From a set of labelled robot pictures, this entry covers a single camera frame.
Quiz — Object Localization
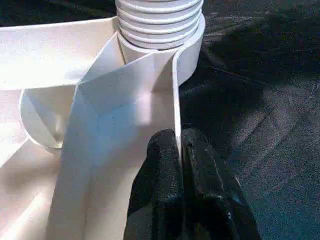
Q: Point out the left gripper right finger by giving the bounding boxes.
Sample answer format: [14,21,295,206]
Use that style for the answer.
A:
[174,125,261,240]

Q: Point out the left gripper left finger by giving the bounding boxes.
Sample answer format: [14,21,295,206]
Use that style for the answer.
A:
[123,128,186,240]

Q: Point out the white plastic table top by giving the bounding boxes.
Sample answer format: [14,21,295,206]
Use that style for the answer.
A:
[0,17,206,240]

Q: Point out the white plastic table leg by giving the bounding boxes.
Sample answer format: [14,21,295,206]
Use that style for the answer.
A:
[116,0,204,51]

